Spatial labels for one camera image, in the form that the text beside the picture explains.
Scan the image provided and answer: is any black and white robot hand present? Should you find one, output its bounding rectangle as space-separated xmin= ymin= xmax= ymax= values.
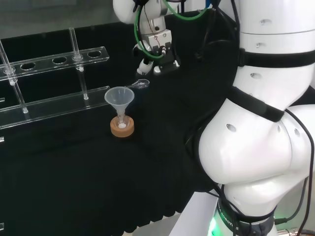
xmin=132 ymin=29 xmax=181 ymax=76

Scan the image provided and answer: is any clear glass weighing funnel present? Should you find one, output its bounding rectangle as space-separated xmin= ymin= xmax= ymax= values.
xmin=124 ymin=78 xmax=151 ymax=90

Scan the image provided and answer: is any clear plastic funnel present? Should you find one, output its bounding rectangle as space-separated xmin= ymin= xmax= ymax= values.
xmin=104 ymin=86 xmax=135 ymax=129

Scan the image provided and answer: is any clear acrylic funnel stand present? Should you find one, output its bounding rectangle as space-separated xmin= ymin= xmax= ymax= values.
xmin=0 ymin=27 xmax=111 ymax=130

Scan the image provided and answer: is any black bench cloth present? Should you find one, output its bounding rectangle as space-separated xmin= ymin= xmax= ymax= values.
xmin=0 ymin=9 xmax=315 ymax=236

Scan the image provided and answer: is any pale board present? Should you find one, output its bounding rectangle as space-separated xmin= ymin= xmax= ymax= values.
xmin=169 ymin=191 xmax=220 ymax=236

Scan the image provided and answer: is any clear plastic rack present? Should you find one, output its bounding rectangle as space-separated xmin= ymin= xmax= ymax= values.
xmin=0 ymin=97 xmax=6 ymax=231

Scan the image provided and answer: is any green cable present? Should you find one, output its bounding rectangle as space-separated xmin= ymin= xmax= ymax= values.
xmin=133 ymin=0 xmax=210 ymax=60

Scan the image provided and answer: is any brown cork ring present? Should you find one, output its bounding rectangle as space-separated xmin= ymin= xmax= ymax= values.
xmin=110 ymin=116 xmax=136 ymax=139

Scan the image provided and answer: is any black cable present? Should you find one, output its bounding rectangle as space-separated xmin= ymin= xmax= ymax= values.
xmin=184 ymin=108 xmax=315 ymax=236

